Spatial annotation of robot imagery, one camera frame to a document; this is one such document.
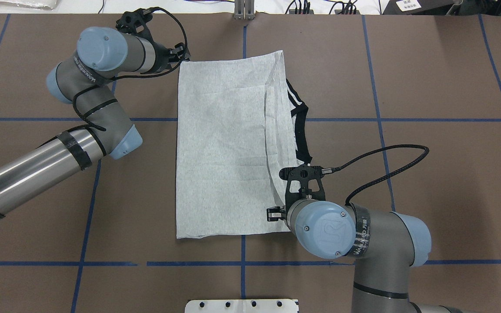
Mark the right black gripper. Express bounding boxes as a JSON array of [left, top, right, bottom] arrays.
[[267, 203, 297, 229]]

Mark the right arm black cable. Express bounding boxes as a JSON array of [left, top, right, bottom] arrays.
[[322, 145, 430, 207]]

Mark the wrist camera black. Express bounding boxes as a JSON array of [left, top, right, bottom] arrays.
[[279, 164, 326, 210], [115, 8, 154, 42]]

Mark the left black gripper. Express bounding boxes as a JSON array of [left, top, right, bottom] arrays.
[[153, 42, 191, 73]]

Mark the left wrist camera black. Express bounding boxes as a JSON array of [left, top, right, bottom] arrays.
[[115, 8, 154, 42]]

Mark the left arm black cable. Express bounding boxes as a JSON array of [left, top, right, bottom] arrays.
[[37, 7, 189, 150]]

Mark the grey cartoon print t-shirt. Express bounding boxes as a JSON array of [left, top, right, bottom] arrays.
[[175, 50, 301, 239]]

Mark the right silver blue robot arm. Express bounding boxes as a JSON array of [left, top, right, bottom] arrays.
[[266, 199, 460, 313]]

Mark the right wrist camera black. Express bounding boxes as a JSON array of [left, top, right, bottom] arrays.
[[279, 164, 326, 210]]

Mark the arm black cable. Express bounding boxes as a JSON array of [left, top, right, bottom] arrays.
[[37, 7, 189, 150], [322, 145, 430, 207]]

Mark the aluminium frame post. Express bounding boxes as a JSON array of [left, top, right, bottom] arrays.
[[234, 0, 256, 20]]

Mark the clear plastic bag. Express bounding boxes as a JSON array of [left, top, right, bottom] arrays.
[[0, 0, 60, 10]]

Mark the white camera stand post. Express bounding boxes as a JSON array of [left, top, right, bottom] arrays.
[[184, 299, 300, 313]]

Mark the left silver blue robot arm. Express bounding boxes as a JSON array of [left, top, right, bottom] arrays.
[[0, 27, 190, 220]]

